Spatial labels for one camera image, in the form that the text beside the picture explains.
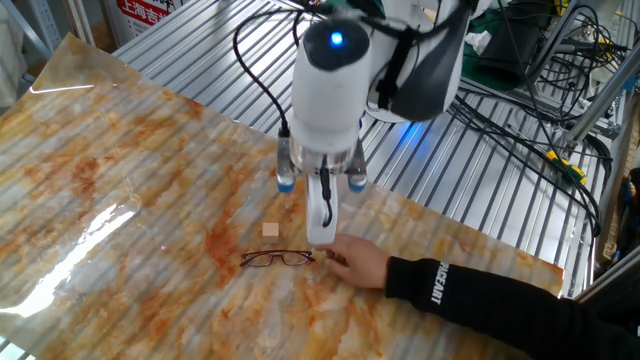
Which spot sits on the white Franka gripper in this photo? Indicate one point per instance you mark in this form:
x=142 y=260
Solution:
x=316 y=210

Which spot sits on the dark red framed glasses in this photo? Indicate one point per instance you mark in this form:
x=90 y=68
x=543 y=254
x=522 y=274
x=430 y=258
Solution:
x=272 y=258

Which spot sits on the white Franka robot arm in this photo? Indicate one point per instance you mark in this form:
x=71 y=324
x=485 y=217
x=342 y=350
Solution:
x=332 y=90

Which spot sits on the forearm in black sleeve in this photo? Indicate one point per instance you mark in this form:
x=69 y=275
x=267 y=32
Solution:
x=500 y=307

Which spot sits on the person's bare hand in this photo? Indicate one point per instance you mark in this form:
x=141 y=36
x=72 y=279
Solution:
x=362 y=262

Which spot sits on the small wooden cube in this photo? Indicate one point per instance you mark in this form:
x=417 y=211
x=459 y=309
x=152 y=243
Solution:
x=270 y=229

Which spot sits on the orange marble pattern mat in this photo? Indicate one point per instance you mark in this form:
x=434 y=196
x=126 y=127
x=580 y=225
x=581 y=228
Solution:
x=125 y=225

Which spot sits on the green cutting mat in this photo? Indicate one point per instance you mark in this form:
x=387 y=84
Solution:
x=472 y=70

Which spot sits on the crumpled white tissue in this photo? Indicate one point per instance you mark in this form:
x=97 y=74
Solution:
x=477 y=42

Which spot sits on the black bag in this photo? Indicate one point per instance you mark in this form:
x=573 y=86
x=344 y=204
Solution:
x=510 y=50

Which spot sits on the red white sign box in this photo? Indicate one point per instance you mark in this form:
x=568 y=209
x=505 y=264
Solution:
x=145 y=12

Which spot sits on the grey perforated shelf upright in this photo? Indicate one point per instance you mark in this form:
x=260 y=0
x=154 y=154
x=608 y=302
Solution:
x=35 y=27

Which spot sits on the silver wrist camera blue ends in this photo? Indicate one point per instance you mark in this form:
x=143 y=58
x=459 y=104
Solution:
x=286 y=170

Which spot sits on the aluminium frame bar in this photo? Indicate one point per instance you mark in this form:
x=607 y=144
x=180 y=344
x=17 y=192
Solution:
x=610 y=280

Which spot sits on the aluminium frame post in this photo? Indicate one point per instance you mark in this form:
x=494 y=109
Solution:
x=600 y=97

